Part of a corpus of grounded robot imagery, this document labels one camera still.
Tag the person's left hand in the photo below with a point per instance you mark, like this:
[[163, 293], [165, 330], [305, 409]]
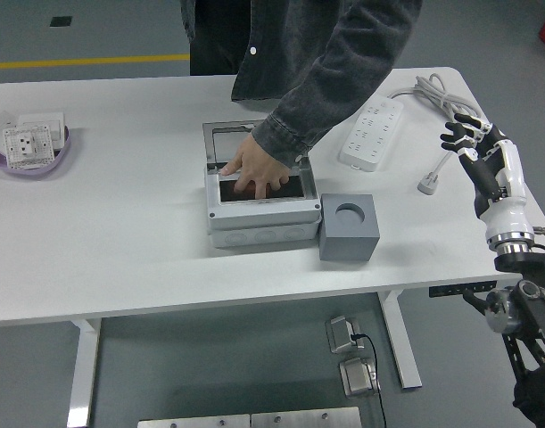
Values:
[[254, 160]]

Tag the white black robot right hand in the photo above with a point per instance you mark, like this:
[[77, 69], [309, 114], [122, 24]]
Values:
[[508, 214]]

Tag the grey junction box hinged lid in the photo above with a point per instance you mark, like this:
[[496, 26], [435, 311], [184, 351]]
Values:
[[263, 218]]

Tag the person's left forearm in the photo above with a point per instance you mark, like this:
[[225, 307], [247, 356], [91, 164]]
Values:
[[316, 111]]

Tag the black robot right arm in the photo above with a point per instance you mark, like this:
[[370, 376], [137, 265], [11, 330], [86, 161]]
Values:
[[522, 263]]

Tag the grey cube with round hole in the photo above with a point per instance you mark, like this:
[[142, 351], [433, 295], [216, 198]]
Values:
[[343, 245]]

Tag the metal floor socket box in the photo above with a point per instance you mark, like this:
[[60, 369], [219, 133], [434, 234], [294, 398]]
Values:
[[341, 336], [359, 379]]

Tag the black table control panel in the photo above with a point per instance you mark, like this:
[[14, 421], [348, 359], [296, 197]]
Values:
[[450, 290]]

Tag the white power strip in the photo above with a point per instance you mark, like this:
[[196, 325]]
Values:
[[374, 134]]

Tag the person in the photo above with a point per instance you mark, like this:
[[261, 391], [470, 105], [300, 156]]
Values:
[[218, 35]]

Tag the purple bowl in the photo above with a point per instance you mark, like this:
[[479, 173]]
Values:
[[31, 173]]

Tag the white socket module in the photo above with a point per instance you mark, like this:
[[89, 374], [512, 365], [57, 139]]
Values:
[[27, 147]]

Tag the white cover plate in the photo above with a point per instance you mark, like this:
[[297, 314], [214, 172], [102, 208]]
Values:
[[0, 122]]

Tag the white switch plate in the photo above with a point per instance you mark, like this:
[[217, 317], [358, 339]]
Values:
[[40, 119]]

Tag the metal base plate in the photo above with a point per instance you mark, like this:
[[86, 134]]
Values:
[[192, 421], [303, 419]]

